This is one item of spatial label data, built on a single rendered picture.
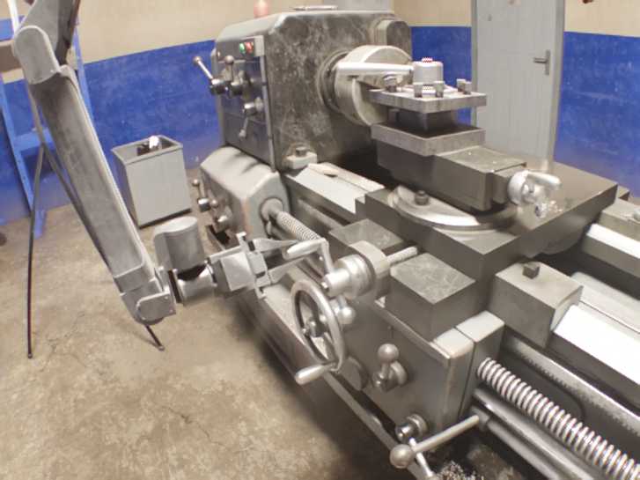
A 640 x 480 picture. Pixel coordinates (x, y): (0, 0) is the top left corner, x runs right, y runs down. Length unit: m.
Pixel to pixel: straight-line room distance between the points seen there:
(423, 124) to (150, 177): 2.63
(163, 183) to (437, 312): 2.80
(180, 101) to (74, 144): 4.02
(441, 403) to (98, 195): 0.62
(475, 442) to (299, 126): 1.01
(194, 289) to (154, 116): 3.98
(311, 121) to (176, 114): 3.32
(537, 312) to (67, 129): 0.72
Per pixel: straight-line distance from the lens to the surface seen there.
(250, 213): 1.36
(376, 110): 1.21
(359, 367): 0.94
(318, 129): 1.36
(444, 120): 0.83
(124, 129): 4.51
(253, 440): 1.57
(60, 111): 0.57
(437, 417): 0.79
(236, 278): 0.55
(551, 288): 0.72
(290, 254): 0.67
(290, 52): 1.29
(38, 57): 0.55
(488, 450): 1.05
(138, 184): 3.21
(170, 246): 0.59
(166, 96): 4.53
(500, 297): 0.74
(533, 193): 0.70
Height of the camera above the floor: 1.25
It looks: 27 degrees down
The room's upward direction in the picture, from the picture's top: 5 degrees counter-clockwise
